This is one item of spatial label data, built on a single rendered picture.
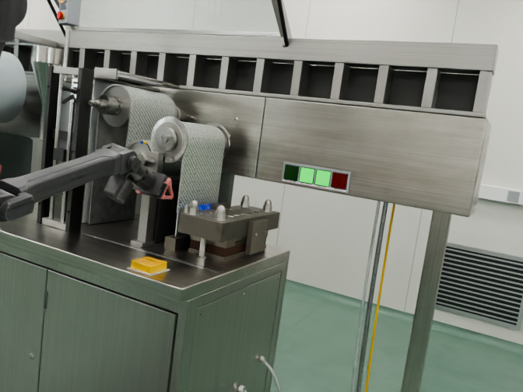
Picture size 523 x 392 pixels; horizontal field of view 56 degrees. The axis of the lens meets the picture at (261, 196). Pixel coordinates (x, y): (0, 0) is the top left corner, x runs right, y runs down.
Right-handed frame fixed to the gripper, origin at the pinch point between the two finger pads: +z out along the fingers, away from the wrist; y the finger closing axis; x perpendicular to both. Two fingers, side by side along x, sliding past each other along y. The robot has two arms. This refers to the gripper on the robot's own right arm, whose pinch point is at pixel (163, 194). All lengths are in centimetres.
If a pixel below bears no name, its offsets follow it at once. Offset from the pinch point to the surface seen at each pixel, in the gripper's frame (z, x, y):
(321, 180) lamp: 31, 27, 35
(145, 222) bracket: 7.9, -8.2, -8.6
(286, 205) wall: 259, 93, -81
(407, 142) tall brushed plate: 24, 43, 61
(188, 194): 11.5, 5.6, 0.1
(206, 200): 22.6, 8.3, 0.0
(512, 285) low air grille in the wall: 269, 75, 103
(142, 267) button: -8.9, -23.9, 10.8
